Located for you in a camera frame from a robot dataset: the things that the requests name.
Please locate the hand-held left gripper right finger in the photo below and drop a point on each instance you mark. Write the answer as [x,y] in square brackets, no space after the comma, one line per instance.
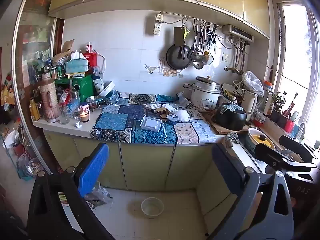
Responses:
[225,162]

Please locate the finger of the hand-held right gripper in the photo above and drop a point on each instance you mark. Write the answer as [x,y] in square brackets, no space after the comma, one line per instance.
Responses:
[296,148]
[270,156]

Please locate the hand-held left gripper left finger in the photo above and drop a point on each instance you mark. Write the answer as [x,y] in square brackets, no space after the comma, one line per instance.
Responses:
[93,170]

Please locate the blue and white carton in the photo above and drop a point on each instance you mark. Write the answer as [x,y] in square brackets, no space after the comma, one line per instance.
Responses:
[171,109]

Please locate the brown cardboard box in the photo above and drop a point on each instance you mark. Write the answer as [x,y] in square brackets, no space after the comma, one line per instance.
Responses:
[157,112]

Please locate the white pot with yellow lid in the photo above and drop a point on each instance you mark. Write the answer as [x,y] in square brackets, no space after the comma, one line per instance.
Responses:
[261,141]

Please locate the chrome sink faucet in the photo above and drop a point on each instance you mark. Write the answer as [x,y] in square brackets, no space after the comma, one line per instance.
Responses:
[300,130]

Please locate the grey dishcloth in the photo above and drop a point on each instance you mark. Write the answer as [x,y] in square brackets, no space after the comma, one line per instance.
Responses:
[231,140]

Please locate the red cup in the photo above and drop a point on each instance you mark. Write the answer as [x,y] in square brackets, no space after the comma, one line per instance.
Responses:
[289,126]

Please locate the clear plastic bag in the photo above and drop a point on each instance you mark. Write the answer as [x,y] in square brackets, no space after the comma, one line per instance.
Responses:
[101,192]

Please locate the wooden cutting board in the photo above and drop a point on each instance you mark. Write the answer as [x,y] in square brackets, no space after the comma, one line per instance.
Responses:
[220,130]

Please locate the grey plastic bag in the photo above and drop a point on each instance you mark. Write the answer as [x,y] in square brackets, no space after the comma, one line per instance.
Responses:
[93,203]

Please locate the stack of small bowls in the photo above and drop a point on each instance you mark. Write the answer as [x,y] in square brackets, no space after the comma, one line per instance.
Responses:
[260,120]

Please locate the black cooking pot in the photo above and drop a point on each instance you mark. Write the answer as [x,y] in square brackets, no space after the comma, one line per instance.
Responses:
[231,121]

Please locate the crumpled white paper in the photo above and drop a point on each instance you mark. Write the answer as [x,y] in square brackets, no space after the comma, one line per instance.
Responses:
[79,124]

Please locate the potted green plant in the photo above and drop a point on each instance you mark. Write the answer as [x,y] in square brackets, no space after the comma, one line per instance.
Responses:
[277,102]

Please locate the blue patchwork tablecloth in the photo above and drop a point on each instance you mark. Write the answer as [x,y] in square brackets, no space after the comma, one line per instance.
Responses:
[117,125]

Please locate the candle in glass jar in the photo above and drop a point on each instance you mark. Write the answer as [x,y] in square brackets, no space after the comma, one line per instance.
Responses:
[85,117]

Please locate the yellow-green lower cabinet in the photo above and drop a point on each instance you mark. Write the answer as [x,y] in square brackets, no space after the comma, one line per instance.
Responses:
[147,162]

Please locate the blue crocheted cloth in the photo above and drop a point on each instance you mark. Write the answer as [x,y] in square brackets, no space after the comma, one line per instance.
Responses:
[232,108]

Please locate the white bottle with orange cap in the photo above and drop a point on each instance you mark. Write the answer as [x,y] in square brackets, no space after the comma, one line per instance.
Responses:
[268,100]

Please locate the white electric kettle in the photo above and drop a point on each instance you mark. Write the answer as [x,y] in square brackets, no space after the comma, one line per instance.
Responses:
[250,102]

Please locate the clear drinking glass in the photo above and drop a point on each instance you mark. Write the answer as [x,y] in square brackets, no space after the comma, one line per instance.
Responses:
[64,115]

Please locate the white cup-shaped face mask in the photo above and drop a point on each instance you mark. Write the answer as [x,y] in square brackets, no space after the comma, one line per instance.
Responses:
[183,115]

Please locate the round blue-lidded container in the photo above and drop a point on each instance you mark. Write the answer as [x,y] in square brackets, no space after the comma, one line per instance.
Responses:
[173,119]

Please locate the clear water bottle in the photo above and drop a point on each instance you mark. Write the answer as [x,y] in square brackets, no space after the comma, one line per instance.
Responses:
[75,105]

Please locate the white rice cooker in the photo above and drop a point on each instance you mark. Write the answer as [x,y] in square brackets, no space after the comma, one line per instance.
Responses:
[203,97]

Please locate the metal bowl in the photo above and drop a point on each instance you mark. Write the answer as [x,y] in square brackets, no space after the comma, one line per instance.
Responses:
[96,101]

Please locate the white plastic tray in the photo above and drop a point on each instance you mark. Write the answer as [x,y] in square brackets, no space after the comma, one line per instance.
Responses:
[150,124]

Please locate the white plastic bag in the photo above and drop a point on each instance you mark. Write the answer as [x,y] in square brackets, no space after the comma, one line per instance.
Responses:
[253,82]

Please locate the white round tray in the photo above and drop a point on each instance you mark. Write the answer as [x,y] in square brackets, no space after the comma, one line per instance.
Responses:
[107,88]

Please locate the green metal box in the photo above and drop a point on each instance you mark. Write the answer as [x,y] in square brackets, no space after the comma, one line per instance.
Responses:
[82,87]

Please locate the yellow oil bottle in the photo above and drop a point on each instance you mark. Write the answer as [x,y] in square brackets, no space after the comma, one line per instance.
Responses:
[34,111]

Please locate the patterned pink thermos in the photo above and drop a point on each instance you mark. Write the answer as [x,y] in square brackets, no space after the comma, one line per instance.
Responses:
[48,97]

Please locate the white pouch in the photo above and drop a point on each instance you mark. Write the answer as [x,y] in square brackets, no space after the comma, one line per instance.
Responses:
[98,83]

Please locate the teal tissue box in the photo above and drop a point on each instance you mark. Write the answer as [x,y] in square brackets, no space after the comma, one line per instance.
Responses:
[76,66]

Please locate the metal strainer ladle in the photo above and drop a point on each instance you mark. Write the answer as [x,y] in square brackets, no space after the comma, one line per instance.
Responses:
[197,55]

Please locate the red tin box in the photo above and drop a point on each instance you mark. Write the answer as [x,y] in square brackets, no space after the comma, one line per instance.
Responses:
[90,56]

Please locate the black wok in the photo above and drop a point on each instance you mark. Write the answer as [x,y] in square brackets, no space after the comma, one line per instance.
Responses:
[178,58]

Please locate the flattened cardboard pieces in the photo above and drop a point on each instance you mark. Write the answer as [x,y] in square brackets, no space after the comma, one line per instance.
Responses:
[65,52]

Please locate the black kitchen scissors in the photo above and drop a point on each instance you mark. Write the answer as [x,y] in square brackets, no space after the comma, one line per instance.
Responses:
[213,36]

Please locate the steel cleaver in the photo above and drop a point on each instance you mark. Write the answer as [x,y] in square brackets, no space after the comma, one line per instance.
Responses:
[178,36]

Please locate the yellow peeler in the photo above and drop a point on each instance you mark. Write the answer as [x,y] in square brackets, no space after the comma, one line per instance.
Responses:
[186,32]

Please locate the glass sliding door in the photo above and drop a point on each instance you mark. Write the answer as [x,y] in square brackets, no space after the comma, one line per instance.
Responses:
[37,42]

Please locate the white power strip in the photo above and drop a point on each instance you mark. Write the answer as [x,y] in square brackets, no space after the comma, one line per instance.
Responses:
[157,26]

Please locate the window frame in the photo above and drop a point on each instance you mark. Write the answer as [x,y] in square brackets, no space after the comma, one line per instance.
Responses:
[276,55]

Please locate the metal wall faucet pipes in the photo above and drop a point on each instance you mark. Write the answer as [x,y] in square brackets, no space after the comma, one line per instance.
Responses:
[236,60]

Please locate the white wall socket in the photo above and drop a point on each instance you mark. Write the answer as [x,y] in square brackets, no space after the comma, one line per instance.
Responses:
[225,57]

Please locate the white wall water heater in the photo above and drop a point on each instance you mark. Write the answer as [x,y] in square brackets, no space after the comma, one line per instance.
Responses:
[237,32]

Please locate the metal hanging rail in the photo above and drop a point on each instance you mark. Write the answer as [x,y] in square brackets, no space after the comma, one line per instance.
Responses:
[190,18]

